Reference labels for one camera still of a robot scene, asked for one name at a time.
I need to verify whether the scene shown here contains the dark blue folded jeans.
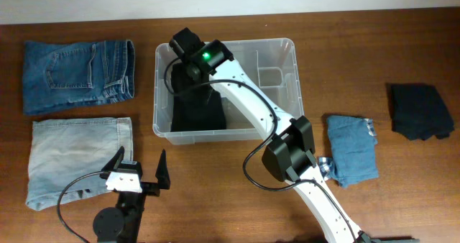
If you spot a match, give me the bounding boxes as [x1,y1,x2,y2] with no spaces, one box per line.
[22,40,135,116]

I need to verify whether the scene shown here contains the small black garment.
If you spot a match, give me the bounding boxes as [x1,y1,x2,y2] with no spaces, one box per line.
[390,84,454,140]

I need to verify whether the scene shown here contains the large black garment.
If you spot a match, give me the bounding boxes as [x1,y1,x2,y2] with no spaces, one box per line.
[170,61,228,133]

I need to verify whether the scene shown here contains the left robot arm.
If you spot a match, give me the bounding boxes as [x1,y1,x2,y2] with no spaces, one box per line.
[93,147,170,243]

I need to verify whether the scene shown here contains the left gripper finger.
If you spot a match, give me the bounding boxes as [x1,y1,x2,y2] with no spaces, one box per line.
[155,150,171,190]
[100,146,125,179]

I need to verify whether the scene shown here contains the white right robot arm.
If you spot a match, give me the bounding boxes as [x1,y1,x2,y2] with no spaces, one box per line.
[164,28,372,242]

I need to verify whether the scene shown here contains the light blue folded jeans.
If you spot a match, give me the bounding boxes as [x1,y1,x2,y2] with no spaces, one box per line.
[26,117,133,211]

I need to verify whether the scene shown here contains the blue shirt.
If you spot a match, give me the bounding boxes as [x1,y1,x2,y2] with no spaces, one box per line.
[318,115,379,188]

